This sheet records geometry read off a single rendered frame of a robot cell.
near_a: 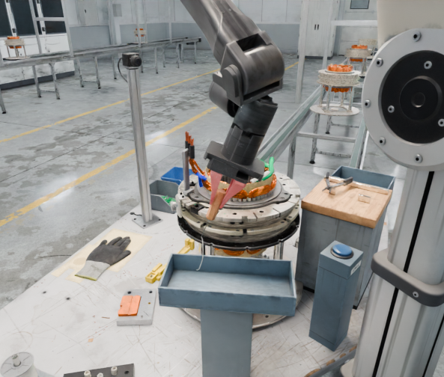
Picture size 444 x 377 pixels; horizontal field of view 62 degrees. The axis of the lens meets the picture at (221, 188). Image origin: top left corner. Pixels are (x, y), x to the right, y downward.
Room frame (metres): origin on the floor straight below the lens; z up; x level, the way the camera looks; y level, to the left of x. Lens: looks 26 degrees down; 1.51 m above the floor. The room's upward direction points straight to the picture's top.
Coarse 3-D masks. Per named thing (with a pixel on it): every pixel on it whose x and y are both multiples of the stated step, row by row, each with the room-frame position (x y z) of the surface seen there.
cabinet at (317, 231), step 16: (304, 224) 0.86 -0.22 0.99; (320, 224) 0.84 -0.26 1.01; (336, 224) 0.81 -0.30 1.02; (352, 224) 0.79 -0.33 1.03; (304, 240) 0.86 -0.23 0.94; (320, 240) 0.83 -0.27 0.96; (336, 240) 0.81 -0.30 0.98; (352, 240) 0.79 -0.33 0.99; (368, 240) 0.77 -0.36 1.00; (304, 256) 0.86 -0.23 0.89; (368, 256) 0.79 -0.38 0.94; (304, 272) 0.85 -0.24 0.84; (368, 272) 0.85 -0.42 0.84; (304, 288) 0.85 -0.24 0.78
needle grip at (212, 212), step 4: (220, 188) 0.59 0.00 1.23; (216, 192) 0.58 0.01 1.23; (220, 192) 0.58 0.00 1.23; (224, 192) 0.58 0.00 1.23; (216, 196) 0.58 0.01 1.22; (220, 196) 0.57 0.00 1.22; (224, 196) 0.58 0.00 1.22; (216, 200) 0.58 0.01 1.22; (220, 200) 0.58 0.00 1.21; (212, 204) 0.58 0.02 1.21; (216, 204) 0.58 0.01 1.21; (220, 204) 0.58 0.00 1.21; (212, 208) 0.58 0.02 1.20; (216, 208) 0.58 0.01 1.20; (208, 212) 0.58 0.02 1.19; (212, 212) 0.58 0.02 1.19; (216, 212) 0.58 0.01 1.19; (208, 216) 0.58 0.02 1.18; (212, 216) 0.58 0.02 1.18; (212, 220) 0.58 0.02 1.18
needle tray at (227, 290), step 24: (168, 264) 0.59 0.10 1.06; (192, 264) 0.62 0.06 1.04; (216, 264) 0.62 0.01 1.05; (240, 264) 0.61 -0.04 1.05; (264, 264) 0.61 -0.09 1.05; (288, 264) 0.60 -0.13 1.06; (168, 288) 0.52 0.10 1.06; (192, 288) 0.57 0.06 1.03; (216, 288) 0.57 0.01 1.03; (240, 288) 0.57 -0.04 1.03; (264, 288) 0.57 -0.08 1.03; (288, 288) 0.57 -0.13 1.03; (216, 312) 0.53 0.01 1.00; (240, 312) 0.51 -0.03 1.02; (264, 312) 0.50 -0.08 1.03; (288, 312) 0.50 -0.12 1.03; (216, 336) 0.53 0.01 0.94; (240, 336) 0.52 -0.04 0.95; (216, 360) 0.53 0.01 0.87; (240, 360) 0.52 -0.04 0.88
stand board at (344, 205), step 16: (320, 192) 0.91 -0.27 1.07; (336, 192) 0.91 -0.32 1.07; (352, 192) 0.91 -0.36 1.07; (368, 192) 0.91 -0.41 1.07; (304, 208) 0.86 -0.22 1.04; (320, 208) 0.84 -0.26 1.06; (336, 208) 0.82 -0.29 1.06; (352, 208) 0.82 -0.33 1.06; (368, 208) 0.82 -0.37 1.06; (384, 208) 0.85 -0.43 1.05; (368, 224) 0.77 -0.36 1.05
